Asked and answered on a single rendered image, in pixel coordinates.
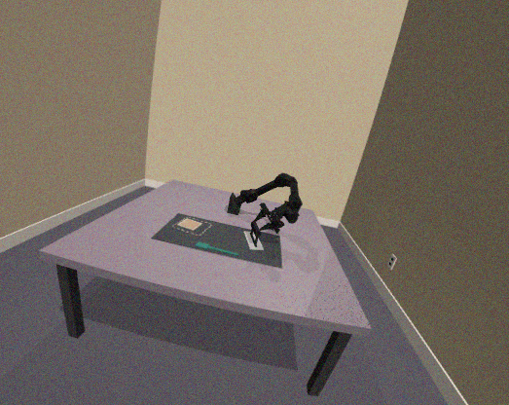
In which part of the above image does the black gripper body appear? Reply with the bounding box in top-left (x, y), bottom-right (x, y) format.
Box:
top-left (260, 202), bottom-right (283, 233)

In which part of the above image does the teal small trowel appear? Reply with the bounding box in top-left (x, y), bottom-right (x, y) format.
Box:
top-left (196, 242), bottom-right (238, 256)

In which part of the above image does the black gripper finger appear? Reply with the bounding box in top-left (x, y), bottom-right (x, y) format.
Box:
top-left (260, 222), bottom-right (273, 231)
top-left (254, 209), bottom-right (266, 222)

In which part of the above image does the cream square tile with dark square mark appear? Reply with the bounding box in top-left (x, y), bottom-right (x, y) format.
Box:
top-left (177, 218), bottom-right (202, 231)

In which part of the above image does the dark grey rectangular mat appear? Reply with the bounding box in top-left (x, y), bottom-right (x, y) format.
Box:
top-left (152, 213), bottom-right (282, 268)

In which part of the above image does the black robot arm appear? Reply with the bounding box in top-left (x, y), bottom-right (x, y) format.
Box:
top-left (234, 172), bottom-right (303, 228)

